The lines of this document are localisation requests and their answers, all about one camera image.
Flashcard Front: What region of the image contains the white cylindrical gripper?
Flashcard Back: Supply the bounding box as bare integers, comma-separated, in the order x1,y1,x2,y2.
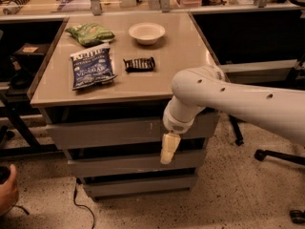
160,96,204,164

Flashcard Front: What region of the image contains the grey top drawer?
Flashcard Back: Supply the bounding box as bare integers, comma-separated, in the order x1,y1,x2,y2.
46,112,221,150

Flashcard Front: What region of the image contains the grey drawer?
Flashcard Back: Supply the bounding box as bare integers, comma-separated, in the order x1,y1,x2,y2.
46,112,221,150
68,150,206,177
83,175,197,198

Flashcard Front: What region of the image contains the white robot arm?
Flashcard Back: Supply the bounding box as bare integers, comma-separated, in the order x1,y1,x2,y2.
160,66,305,164

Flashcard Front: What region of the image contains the grey middle drawer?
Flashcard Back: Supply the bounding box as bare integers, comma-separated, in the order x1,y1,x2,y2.
68,150,206,177

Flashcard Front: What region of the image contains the grey drawer cabinet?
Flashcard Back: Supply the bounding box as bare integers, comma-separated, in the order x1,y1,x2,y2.
30,12,219,186

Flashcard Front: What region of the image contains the grey bottom drawer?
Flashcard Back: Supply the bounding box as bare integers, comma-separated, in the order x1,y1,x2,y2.
83,175,197,198

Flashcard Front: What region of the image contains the person's hand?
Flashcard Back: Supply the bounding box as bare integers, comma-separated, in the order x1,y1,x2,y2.
0,164,19,217

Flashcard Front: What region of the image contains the black striped snack bar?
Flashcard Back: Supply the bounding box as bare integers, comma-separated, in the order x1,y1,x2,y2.
124,57,155,73

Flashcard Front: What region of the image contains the black office chair base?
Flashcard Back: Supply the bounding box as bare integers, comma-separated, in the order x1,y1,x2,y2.
254,149,305,166

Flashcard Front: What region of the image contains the blue Kettle chips bag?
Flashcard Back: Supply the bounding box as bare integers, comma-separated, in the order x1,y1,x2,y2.
70,43,116,91

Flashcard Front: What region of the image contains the white paper bowl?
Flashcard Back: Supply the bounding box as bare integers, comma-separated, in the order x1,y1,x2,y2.
129,23,165,45

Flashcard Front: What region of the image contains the green chips bag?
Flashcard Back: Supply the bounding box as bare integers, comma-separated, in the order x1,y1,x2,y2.
66,23,115,47

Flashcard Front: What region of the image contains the black caster wheel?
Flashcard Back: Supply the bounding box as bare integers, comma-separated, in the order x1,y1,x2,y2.
290,210,305,224

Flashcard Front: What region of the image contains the black box with label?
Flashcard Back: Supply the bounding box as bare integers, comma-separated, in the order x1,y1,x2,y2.
13,43,51,59

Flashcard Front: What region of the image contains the black floor cable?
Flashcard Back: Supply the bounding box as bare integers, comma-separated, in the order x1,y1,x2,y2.
72,178,96,229

